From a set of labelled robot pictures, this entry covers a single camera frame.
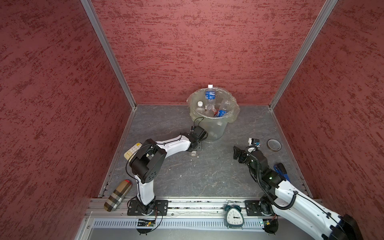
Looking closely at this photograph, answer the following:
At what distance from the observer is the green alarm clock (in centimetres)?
68

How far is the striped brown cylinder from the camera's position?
2.42 feet

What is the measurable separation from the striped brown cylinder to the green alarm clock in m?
0.54
